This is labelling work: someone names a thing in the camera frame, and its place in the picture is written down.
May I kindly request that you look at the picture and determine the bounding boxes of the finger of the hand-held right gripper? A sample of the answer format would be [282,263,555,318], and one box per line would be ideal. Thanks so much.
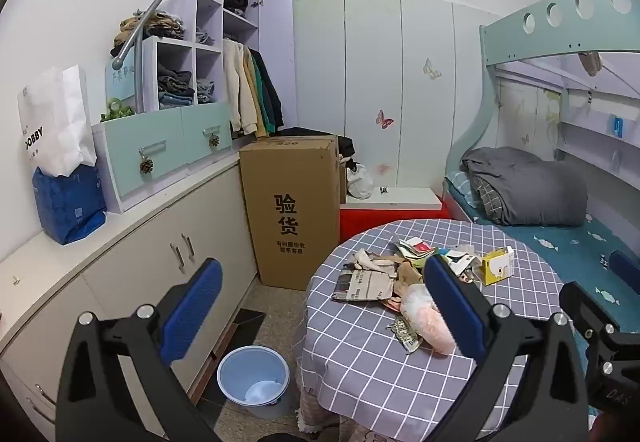
[609,250,640,285]
[560,281,621,338]

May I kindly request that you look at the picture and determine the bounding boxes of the newspaper printed paper piece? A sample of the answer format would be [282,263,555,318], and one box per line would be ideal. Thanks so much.
[331,267,397,305]

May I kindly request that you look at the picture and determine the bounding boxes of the silver snack wrapper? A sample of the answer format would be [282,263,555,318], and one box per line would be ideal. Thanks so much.
[387,316,424,354]

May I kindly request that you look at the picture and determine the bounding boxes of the torn beige cardboard scraps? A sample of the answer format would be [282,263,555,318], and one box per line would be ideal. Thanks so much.
[344,248,402,273]

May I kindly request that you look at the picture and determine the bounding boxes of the white card with red label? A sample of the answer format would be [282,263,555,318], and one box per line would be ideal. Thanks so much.
[396,237,437,263]

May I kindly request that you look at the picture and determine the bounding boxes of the pink fluffy item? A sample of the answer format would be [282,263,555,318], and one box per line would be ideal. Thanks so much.
[401,283,457,356]

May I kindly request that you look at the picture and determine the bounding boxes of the folded dark jeans stack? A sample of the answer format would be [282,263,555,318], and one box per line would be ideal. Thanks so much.
[157,63,196,108]

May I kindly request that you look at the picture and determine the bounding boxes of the green hanging jacket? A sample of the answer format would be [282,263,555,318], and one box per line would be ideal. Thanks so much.
[250,50,277,133]

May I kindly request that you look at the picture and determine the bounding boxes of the blue and white packaging pieces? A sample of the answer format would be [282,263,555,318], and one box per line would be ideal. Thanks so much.
[439,244,484,283]

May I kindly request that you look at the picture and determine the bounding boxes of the white wardrobe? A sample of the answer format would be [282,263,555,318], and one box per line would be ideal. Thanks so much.
[292,0,502,203]

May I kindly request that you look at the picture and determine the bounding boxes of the grey checkered tablecloth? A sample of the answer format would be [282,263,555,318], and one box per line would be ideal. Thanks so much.
[304,219,567,429]

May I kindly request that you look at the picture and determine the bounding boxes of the low cream cabinet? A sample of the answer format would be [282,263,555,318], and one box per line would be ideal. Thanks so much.
[0,149,261,429]

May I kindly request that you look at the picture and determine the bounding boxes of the mint green drawer unit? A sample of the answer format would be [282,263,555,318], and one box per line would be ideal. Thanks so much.
[91,100,234,215]

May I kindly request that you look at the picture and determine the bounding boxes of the white board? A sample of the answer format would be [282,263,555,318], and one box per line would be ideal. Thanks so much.
[344,187,442,211]

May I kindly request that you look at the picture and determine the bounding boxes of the lilac stepped shelf unit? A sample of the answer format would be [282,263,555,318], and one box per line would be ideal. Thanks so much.
[141,0,294,135]

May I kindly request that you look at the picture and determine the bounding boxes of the brown hanging object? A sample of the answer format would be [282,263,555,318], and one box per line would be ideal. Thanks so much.
[580,50,604,77]

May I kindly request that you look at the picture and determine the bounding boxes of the red storage box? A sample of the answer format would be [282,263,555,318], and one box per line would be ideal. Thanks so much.
[339,194,449,243]

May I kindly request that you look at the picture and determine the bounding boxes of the teal patterned bed sheet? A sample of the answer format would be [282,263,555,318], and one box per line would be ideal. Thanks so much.
[445,199,640,358]

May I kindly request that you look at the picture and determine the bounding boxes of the white paper shopping bag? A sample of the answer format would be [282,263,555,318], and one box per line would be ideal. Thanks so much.
[17,65,99,179]

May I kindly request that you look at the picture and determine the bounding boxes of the black hanging jacket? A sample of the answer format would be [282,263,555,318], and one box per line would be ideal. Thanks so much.
[256,50,285,130]

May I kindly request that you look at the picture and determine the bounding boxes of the grey quilt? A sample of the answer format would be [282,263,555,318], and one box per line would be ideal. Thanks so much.
[460,146,589,227]

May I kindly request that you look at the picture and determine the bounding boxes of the blue plaid pillow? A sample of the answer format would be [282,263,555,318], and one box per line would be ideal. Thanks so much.
[445,172,482,209]

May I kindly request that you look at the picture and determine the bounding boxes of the tall brown cardboard box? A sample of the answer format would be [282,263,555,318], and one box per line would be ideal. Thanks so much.
[239,134,343,291]

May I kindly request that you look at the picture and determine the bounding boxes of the green artificial plant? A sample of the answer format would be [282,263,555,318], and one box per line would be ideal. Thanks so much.
[100,96,137,123]

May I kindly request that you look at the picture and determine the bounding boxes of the mint green bunk bed frame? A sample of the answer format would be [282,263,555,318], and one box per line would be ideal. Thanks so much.
[444,0,640,358]

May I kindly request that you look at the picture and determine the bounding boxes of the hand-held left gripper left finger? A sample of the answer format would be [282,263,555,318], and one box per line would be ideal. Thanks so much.
[57,258,224,442]

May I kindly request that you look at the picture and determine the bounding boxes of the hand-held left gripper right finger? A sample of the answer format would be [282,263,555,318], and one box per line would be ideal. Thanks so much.
[424,254,588,442]

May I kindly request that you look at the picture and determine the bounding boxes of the cream hanging jacket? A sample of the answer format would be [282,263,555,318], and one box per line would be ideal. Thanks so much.
[222,38,257,136]

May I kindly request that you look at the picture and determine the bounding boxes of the pile of folded brown clothes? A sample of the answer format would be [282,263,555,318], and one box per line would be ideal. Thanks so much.
[112,9,187,50]

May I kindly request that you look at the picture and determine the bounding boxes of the pink plaid table skirt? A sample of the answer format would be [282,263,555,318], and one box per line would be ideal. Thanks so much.
[295,367,362,442]

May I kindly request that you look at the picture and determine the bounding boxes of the black clothing heap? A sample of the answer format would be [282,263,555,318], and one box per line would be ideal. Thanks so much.
[336,135,357,173]

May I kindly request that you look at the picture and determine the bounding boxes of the mint green written board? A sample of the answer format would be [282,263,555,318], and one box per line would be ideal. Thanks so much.
[104,52,137,103]

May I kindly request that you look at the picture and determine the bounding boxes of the white plastic bag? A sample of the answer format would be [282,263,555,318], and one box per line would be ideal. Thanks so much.
[346,164,375,201]

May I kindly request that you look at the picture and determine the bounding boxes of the brown paper pieces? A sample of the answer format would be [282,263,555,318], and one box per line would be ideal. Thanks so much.
[391,261,427,299]

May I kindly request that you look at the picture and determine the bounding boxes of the yellow and white small box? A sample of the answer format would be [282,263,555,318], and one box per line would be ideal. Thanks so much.
[480,246,516,286]

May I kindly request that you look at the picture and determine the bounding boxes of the blue plastic waste bin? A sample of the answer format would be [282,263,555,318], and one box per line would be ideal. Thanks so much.
[217,345,291,408]

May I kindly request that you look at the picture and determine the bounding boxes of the beige hanging jacket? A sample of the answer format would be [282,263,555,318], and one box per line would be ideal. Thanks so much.
[242,46,269,139]

